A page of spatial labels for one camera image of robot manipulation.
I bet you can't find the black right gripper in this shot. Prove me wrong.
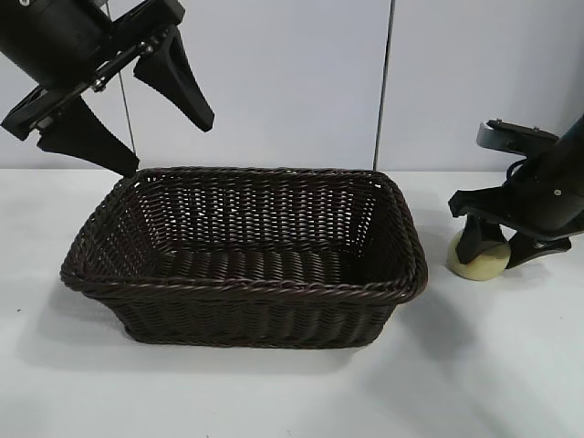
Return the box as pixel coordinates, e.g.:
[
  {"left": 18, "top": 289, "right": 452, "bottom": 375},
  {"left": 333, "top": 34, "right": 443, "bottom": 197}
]
[{"left": 449, "top": 156, "right": 584, "bottom": 270}]

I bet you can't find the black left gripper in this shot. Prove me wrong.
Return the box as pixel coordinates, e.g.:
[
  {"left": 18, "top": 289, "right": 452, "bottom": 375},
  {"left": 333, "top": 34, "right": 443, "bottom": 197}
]
[{"left": 0, "top": 0, "right": 215, "bottom": 179}]

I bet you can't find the pale yellow egg yolk pastry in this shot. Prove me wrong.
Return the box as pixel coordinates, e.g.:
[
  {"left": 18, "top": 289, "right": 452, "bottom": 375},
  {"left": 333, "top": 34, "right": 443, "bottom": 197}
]
[{"left": 449, "top": 227, "right": 511, "bottom": 278}]

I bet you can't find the dark brown wicker basket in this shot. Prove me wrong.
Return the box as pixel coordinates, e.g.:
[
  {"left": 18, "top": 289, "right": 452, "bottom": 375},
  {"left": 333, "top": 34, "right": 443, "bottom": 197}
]
[{"left": 58, "top": 166, "right": 430, "bottom": 350}]

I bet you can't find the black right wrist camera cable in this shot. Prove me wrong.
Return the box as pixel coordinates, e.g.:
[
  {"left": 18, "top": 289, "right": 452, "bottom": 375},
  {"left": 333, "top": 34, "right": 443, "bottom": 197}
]
[{"left": 504, "top": 157, "right": 526, "bottom": 188}]

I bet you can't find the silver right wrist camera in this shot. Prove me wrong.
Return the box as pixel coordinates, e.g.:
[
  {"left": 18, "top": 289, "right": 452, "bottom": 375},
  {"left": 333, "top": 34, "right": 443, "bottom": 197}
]
[{"left": 476, "top": 119, "right": 560, "bottom": 161}]

